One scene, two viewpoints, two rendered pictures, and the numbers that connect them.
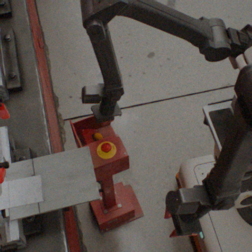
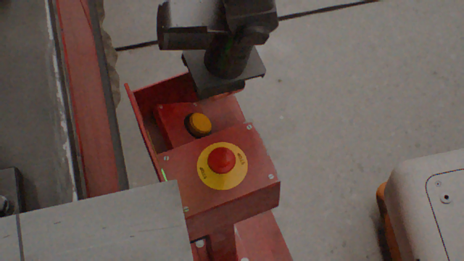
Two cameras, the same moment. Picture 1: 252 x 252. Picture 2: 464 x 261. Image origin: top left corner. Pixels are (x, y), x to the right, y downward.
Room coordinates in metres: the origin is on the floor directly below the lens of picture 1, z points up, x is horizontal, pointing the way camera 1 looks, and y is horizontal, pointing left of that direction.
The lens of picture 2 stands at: (0.32, 0.04, 1.83)
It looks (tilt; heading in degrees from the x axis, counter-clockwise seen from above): 67 degrees down; 2
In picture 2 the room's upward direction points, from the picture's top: 3 degrees counter-clockwise
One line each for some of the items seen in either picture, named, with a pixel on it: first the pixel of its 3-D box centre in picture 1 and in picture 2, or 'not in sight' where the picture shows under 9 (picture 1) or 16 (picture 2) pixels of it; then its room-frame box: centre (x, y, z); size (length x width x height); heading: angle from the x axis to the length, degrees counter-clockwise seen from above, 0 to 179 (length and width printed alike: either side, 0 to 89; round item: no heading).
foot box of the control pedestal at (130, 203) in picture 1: (115, 203); (235, 254); (0.76, 0.08, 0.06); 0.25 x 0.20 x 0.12; 110
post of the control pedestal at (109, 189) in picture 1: (106, 181); (216, 218); (0.75, 0.10, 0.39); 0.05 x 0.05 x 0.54; 20
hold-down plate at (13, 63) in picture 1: (10, 59); not in sight; (1.07, 0.44, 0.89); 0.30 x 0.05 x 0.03; 11
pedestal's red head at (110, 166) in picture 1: (100, 144); (205, 148); (0.75, 0.10, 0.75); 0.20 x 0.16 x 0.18; 20
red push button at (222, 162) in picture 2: (106, 148); (222, 162); (0.71, 0.08, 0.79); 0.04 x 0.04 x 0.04
